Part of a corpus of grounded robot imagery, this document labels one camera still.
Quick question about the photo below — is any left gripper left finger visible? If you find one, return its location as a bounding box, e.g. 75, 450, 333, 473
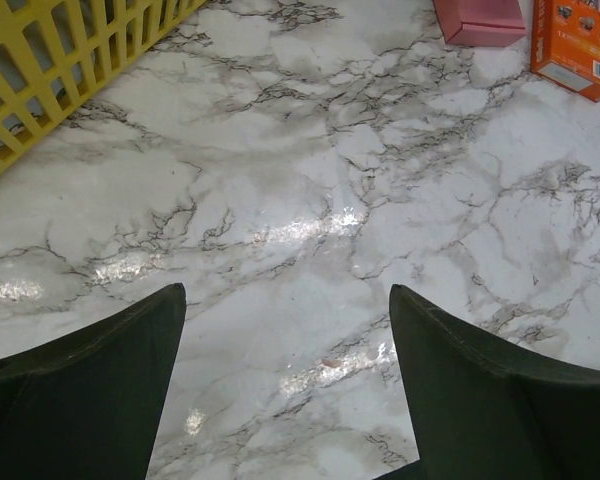
0, 283, 186, 479

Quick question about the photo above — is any orange product box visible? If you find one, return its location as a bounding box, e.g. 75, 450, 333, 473
530, 0, 600, 103

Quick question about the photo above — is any yellow plastic basket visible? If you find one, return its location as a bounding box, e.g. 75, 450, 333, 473
0, 0, 202, 175

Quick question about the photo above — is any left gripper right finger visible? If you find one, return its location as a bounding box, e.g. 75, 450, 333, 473
389, 285, 600, 479

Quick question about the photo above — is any pink paper box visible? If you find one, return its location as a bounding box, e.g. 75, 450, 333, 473
433, 0, 527, 47

